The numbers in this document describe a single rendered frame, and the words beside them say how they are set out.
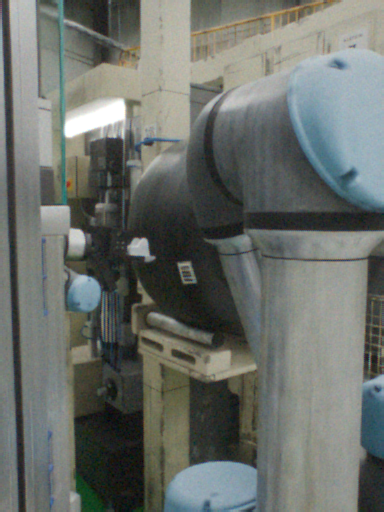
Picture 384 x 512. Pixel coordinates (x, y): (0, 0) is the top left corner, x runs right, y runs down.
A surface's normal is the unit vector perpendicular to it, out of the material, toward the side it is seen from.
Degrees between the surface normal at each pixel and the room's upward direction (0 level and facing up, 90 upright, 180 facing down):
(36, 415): 90
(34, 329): 90
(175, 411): 90
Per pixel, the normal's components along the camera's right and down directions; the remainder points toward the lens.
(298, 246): -0.32, 0.75
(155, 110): -0.79, 0.06
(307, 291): -0.32, 0.09
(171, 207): -0.58, -0.15
